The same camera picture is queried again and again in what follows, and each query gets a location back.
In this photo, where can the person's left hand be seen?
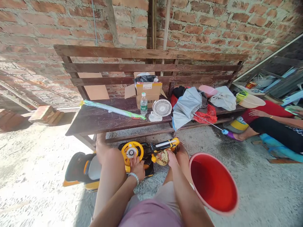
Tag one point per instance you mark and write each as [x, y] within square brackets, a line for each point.
[137, 169]

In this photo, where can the person's right hand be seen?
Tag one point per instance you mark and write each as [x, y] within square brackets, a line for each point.
[172, 159]

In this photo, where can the person's left fingers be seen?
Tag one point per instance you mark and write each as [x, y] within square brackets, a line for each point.
[135, 160]

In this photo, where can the person's right fingers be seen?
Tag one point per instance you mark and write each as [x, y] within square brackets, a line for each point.
[169, 154]

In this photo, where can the beige rag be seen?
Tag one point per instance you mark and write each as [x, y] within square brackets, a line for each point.
[162, 158]

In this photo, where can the yellow black toy ride-on car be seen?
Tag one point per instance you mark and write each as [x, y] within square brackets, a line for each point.
[129, 149]

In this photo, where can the small white fan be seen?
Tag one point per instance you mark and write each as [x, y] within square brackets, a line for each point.
[162, 108]

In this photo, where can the grey folding umbrella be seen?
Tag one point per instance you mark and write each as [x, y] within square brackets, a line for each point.
[185, 106]

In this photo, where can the red plastic bucket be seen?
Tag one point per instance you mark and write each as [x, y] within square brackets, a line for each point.
[213, 182]

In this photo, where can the dark wooden bench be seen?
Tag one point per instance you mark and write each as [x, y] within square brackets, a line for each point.
[106, 118]

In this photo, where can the person's body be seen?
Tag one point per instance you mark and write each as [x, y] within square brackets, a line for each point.
[149, 212]

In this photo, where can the red plastic bag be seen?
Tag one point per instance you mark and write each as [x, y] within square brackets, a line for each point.
[207, 113]

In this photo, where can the clear bottle with green label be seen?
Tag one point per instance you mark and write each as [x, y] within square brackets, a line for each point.
[143, 105]

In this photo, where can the green plastic-wrapped long roll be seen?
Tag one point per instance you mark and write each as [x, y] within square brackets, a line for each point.
[109, 108]

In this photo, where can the black cloth bag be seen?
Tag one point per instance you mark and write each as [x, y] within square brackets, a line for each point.
[179, 91]

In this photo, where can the open cardboard box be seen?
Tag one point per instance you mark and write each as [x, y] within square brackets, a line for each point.
[151, 93]

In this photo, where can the pink plastic bowl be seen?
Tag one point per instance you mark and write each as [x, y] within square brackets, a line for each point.
[207, 90]

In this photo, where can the yellow bucket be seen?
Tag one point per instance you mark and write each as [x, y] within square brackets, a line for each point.
[239, 124]

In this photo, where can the white plastic bag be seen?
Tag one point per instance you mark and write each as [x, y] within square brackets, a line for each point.
[223, 98]

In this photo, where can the black plastic bag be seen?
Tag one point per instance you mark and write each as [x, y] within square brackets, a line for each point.
[144, 79]

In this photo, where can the flat cardboard sheet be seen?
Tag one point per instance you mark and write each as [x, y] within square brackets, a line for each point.
[94, 88]

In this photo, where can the beige plastic basin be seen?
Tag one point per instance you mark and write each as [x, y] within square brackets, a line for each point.
[252, 101]

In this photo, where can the stack of red bricks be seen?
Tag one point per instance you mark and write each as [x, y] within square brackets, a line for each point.
[46, 114]

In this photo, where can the wooden poles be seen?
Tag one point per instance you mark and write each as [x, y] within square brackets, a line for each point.
[153, 23]

